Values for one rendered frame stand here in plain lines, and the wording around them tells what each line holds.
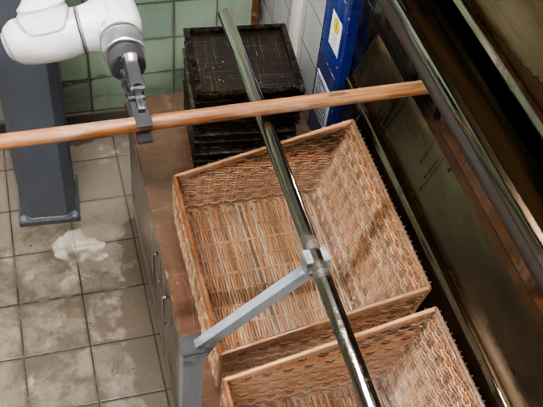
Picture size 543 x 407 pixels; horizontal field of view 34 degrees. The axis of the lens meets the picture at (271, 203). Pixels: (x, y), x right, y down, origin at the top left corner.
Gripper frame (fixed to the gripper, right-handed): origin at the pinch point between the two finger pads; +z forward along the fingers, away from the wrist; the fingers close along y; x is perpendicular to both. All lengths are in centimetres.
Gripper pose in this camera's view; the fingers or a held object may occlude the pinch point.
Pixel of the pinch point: (142, 123)
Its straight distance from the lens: 173.2
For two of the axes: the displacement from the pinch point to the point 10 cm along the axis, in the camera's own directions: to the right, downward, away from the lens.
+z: 2.7, 7.4, -6.2
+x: -9.6, 1.4, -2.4
